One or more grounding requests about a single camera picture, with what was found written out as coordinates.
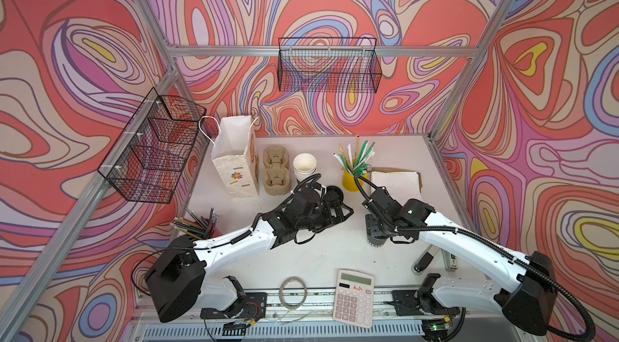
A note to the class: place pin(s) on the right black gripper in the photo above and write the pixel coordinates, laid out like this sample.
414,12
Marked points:
375,220

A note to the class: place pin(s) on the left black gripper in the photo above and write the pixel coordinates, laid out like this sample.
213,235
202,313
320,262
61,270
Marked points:
340,218

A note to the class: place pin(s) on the black white paper coffee cup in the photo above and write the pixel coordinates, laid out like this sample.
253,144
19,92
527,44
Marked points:
376,239

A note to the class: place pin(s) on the white paper takeout bag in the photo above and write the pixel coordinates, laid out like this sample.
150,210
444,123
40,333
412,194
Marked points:
234,154

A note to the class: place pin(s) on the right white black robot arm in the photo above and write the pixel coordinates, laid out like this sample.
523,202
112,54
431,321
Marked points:
520,287

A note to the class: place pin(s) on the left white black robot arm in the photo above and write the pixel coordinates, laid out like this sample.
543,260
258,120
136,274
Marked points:
182,277

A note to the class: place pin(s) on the stack of paper coffee cups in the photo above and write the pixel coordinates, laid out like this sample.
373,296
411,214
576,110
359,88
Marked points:
304,166

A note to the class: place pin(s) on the stack of black cup lids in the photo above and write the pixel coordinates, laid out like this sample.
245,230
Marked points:
334,195

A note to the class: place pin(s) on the yellow metal bucket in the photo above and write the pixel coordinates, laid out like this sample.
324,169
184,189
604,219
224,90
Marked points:
348,182

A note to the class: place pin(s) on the white paper napkins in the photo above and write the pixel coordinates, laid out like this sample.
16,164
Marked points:
401,182

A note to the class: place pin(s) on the silver black stapler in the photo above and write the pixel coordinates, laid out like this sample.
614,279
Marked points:
449,259

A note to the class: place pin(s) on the bundle of wrapped straws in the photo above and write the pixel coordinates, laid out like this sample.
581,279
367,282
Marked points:
355,160

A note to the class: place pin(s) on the brown napkin holder box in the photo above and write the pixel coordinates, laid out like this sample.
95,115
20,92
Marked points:
411,175

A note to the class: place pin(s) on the white desk calculator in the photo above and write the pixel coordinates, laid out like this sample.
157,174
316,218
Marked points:
354,299

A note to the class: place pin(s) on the cup of coloured pencils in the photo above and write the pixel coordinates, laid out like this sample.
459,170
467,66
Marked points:
200,227

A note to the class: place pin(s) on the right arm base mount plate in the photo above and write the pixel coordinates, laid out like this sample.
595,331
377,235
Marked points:
421,302

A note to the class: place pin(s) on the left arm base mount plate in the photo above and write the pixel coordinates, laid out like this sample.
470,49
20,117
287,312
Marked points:
226,299

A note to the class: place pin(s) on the black wire basket back wall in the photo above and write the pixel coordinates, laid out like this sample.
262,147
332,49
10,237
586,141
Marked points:
357,72

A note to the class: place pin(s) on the black wire basket wall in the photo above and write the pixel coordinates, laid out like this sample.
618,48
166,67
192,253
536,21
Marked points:
153,149
357,72

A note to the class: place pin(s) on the black wire basket left wall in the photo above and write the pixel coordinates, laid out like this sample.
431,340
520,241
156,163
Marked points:
153,149

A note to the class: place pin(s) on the aluminium frame rail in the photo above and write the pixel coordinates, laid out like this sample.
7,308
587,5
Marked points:
272,51

